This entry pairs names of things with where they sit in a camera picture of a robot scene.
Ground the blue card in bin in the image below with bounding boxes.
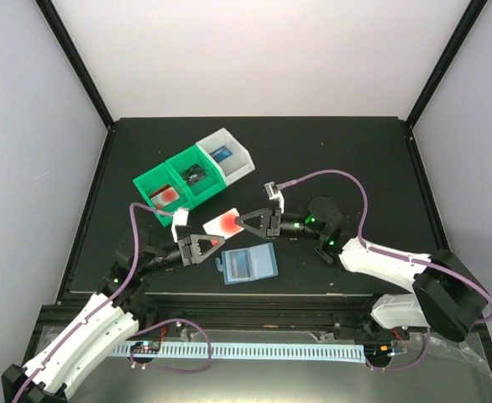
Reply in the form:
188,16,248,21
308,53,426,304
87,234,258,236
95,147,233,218
210,145,233,164

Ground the black frame post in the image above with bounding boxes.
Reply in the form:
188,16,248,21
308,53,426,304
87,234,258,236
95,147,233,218
35,0,115,130
406,0,488,129

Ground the white red-dot card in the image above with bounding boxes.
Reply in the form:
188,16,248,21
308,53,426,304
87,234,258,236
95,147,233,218
149,184,180,209
202,207,243,239

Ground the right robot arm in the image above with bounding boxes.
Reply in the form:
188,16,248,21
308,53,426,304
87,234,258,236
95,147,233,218
235,196,487,343

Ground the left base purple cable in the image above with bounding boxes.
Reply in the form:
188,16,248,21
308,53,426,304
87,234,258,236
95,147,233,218
128,317,212,374

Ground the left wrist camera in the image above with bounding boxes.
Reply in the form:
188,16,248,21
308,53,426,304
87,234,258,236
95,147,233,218
171,207,191,243

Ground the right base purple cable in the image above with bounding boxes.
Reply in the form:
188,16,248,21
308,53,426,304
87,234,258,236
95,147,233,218
365,327,432,374

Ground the green end plastic bin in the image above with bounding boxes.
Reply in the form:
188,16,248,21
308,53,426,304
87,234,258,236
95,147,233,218
133,162,193,213

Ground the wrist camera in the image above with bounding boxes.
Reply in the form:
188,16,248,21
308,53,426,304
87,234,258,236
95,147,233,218
171,207,191,243
264,181,285,214

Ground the green middle plastic bin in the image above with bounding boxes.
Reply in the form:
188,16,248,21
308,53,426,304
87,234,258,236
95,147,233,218
165,145,226,209

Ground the black frame post left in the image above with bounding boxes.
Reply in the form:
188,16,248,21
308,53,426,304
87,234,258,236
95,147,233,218
35,0,115,130

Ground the blue card in holder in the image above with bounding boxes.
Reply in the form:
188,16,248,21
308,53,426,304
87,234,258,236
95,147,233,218
229,250,250,280

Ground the black frame post right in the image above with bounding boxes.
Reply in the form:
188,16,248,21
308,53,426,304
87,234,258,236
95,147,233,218
406,0,488,129

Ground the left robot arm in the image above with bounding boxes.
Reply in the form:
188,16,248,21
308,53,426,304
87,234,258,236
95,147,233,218
1,230,225,402

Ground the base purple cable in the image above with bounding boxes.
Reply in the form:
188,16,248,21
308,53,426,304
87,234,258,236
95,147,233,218
365,327,432,374
128,317,212,374

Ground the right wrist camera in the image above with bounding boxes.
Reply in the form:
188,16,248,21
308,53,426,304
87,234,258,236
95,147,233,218
264,181,285,214

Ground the blue card holder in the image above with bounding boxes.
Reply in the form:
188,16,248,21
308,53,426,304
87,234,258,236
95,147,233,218
215,243,279,285

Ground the white plastic bin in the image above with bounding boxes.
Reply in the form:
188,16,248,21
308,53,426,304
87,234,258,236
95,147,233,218
196,128,255,186

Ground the white slotted cable duct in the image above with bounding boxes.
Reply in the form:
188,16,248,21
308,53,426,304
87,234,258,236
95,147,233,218
109,341,365,364

